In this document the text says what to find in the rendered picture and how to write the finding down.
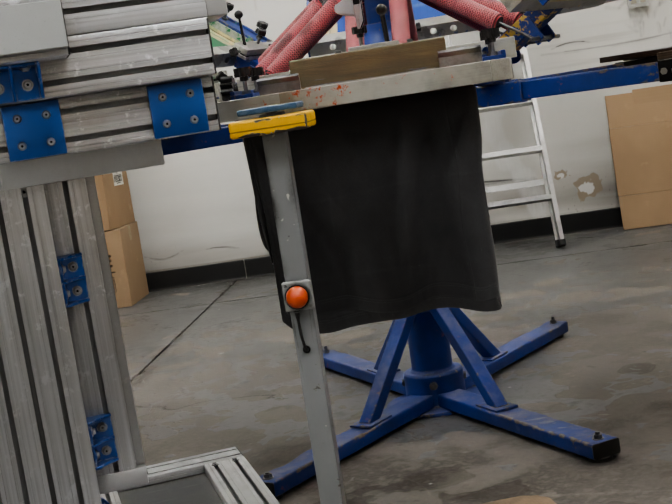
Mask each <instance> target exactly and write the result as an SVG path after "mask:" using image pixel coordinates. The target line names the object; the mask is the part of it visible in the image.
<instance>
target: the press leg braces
mask: <svg viewBox="0 0 672 504"><path fill-rule="evenodd" d="M430 312H431V314H432V316H433V317H434V319H435V320H436V322H437V323H438V325H439V327H440V328H441V330H442V331H443V333H444V335H445V336H446V338H447V339H448V341H449V342H450V344H451V346H452V347H453V349H454V351H455V352H456V354H457V355H458V357H459V359H460V360H461V362H462V364H463V365H464V367H465V369H466V370H467V372H468V374H469V375H470V377H471V379H472V380H473V382H474V384H475V385H476V387H477V389H478V390H479V392H480V394H481V395H482V397H483V399H484V400H485V402H482V403H478V404H476V406H477V407H480V408H483V409H486V410H489V411H492V412H496V413H498V412H501V411H505V410H508V409H512V408H515V407H518V405H516V404H513V403H510V402H507V401H506V399H505V398H504V396H503V394H502V393H501V391H500V389H499V388H498V386H497V384H496V383H495V381H494V379H493V378H492V376H491V374H490V373H489V371H488V369H487V368H486V366H485V364H484V363H483V361H494V360H495V359H497V358H499V357H501V356H503V355H505V354H506V353H508V351H499V350H498V349H497V348H496V347H495V346H494V345H493V344H492V343H491V342H490V340H489V339H488V338H487V337H486V336H485V335H484V334H483V333H482V332H481V331H480V330H479V329H478V328H477V326H476V325H475V324H474V323H473V322H472V321H471V320H470V319H469V318H468V317H467V316H466V315H465V314H464V312H463V311H462V310H461V309H460V308H437V309H432V310H430ZM415 317H416V315H413V316H410V317H406V318H402V319H397V320H393V322H392V324H391V327H390V329H389V332H388V334H387V337H386V339H385V342H384V344H383V347H382V349H381V352H380V354H379V357H378V359H377V362H376V364H375V367H373V368H369V369H367V371H370V372H373V373H376V375H375V378H374V381H373V384H372V387H371V390H370V392H369V395H368V398H367V401H366V404H365V406H364V409H363V412H362V415H361V418H360V420H359V421H357V422H356V423H354V424H352V425H350V427H352V428H372V427H374V426H376V425H377V424H379V423H381V422H383V421H385V420H386V419H388V418H390V417H392V415H388V414H382V412H383V409H384V406H385V403H386V400H387V398H388V395H389V392H390V389H391V386H392V383H393V380H394V377H395V374H396V372H397V371H400V369H399V368H398V366H399V363H400V360H401V357H402V354H403V351H404V348H405V346H406V343H407V340H408V337H409V334H410V331H411V328H412V325H413V322H414V320H415ZM477 352H478V353H479V354H480V355H481V356H479V355H478V353H477Z"/></svg>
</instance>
